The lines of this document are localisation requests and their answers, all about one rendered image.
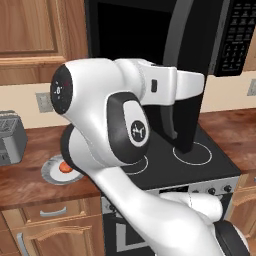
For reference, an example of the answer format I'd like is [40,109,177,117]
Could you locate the silver drawer handle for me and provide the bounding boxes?
[39,206,68,218]

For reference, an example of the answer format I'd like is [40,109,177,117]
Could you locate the wooden base cupboard door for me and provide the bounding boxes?
[228,186,256,249]
[10,214,106,256]

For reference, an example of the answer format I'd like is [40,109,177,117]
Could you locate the black microwave door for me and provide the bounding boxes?
[168,0,232,155]

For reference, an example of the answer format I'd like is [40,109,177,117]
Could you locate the wooden wall cupboard door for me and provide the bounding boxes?
[0,0,90,87]

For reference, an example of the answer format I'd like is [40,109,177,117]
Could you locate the wooden drawer front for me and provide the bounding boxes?
[20,197,88,224]
[237,170,256,190]

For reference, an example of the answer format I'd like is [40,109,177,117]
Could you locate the silver cupboard door handle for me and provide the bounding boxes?
[16,232,28,256]

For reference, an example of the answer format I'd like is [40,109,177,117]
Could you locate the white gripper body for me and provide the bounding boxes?
[175,69,206,101]

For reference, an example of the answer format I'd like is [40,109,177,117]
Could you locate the grey white plate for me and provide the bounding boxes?
[40,154,85,186]

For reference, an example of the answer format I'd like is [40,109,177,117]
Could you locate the grey wall outlet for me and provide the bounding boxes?
[35,91,55,114]
[246,78,256,97]

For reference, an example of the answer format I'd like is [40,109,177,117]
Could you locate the black hob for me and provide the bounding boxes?
[120,123,243,192]

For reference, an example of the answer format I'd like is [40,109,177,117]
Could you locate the orange squash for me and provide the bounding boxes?
[58,160,74,175]

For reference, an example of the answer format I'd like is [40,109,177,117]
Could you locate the grey toaster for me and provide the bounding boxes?
[0,110,29,167]

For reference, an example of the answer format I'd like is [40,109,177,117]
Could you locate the steel oven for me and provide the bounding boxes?
[100,175,242,256]

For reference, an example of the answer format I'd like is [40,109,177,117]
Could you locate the grey microwave door handle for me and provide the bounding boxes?
[159,0,192,140]

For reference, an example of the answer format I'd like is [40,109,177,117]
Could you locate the black microwave oven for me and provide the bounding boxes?
[84,0,256,78]

